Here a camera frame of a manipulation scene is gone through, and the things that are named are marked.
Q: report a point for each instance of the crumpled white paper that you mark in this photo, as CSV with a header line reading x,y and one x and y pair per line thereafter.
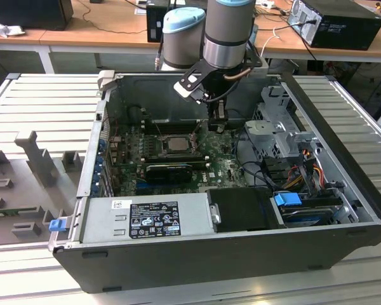
x,y
6,29

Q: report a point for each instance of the black PC silver back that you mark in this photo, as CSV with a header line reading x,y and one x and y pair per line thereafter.
x,y
346,31

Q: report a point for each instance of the black graphics card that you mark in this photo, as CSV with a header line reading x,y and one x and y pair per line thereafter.
x,y
168,173

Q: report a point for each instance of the small black PC tower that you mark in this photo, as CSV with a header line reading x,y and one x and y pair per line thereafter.
x,y
154,25

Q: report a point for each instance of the silver metal drive cage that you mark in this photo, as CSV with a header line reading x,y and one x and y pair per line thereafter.
x,y
273,133

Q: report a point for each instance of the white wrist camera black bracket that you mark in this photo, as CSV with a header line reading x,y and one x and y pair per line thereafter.
x,y
185,90

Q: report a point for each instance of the blue case latch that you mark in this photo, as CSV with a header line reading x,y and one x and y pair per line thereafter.
x,y
57,225

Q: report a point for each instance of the large black box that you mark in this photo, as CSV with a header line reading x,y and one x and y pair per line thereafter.
x,y
28,14

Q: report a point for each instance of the green motherboard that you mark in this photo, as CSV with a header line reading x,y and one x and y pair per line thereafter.
x,y
222,171

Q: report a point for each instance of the silver green CPU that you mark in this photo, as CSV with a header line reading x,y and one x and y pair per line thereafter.
x,y
177,144

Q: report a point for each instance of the grey power supply unit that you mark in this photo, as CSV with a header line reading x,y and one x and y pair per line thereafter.
x,y
98,222

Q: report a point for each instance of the black plastic shroud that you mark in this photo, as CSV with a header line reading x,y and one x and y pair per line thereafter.
x,y
241,209

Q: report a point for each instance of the black RAM slot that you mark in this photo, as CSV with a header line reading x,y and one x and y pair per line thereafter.
x,y
200,166
177,159
174,131
177,162
177,156
174,125
174,128
174,122

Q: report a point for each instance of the CPU socket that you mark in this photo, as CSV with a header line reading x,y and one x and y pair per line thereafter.
x,y
165,152

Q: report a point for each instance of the hard disk in blue carrier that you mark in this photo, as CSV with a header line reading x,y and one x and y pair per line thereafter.
x,y
287,200

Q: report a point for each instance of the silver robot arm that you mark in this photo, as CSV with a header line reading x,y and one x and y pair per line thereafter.
x,y
225,31

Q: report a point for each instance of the black open PC case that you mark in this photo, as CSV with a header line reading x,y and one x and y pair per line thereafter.
x,y
209,270

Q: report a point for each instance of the grey parts rack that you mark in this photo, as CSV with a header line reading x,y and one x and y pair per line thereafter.
x,y
25,190

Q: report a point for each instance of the green RAM stick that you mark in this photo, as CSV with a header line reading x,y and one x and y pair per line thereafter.
x,y
6,212

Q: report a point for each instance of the wooden desk white frame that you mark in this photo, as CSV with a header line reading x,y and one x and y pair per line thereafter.
x,y
114,38
12,41
336,54

